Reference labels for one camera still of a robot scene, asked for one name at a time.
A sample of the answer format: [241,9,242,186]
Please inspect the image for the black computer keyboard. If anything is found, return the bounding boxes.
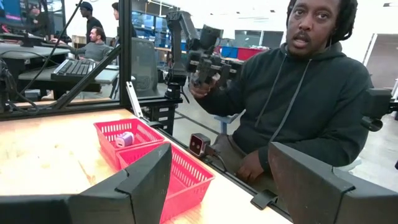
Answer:
[50,58,98,82]

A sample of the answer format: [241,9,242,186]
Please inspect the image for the purple plug charger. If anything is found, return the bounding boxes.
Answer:
[114,131,135,149]

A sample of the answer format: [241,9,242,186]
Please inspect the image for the computer monitor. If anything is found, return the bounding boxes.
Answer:
[0,0,23,25]

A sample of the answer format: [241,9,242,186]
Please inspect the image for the grey rounded desk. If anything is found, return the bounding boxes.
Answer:
[0,41,72,60]

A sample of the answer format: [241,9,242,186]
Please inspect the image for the red storage bin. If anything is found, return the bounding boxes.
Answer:
[237,47,266,62]

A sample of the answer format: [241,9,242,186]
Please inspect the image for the black table clamp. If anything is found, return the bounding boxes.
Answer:
[250,189,280,211]

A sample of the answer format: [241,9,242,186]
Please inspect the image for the grey mesh office chair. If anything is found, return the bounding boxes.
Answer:
[131,37,160,98]

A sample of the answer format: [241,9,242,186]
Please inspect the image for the blue storage shelving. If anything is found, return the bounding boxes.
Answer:
[132,9,187,52]

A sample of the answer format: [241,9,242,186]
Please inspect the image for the person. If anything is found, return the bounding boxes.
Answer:
[111,1,137,39]
[26,4,51,37]
[50,26,114,63]
[77,1,107,44]
[188,0,376,197]

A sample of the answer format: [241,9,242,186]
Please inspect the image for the blue storage bin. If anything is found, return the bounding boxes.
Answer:
[221,45,239,59]

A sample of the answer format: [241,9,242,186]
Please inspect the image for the thick black cable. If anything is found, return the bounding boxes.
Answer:
[17,0,84,96]

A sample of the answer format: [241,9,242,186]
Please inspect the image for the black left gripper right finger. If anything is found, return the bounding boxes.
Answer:
[267,141,398,224]

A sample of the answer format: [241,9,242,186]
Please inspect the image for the black camera cable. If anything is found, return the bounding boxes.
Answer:
[213,148,230,173]

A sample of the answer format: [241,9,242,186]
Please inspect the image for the red slotted plastic basket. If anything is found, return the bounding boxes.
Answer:
[93,118,165,167]
[115,141,216,224]

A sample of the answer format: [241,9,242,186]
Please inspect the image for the silver metal bracket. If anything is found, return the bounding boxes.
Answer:
[125,81,144,119]

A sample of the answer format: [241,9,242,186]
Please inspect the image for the black cable bundle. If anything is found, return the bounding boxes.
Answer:
[0,58,41,115]

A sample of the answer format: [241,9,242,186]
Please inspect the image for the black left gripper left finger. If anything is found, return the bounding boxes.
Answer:
[0,142,172,224]

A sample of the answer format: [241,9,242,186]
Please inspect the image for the small black table camera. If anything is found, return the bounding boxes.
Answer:
[188,133,216,158]

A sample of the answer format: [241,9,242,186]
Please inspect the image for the black leader arm base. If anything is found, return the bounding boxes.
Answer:
[141,96,184,136]

